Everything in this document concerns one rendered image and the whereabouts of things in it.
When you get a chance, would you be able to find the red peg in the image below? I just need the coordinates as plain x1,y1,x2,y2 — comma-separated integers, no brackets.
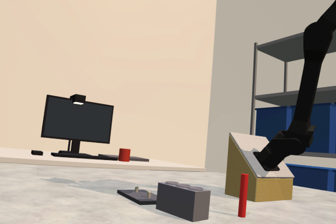
238,174,249,217

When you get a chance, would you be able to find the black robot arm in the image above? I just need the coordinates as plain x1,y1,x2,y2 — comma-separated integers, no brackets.
253,0,336,171

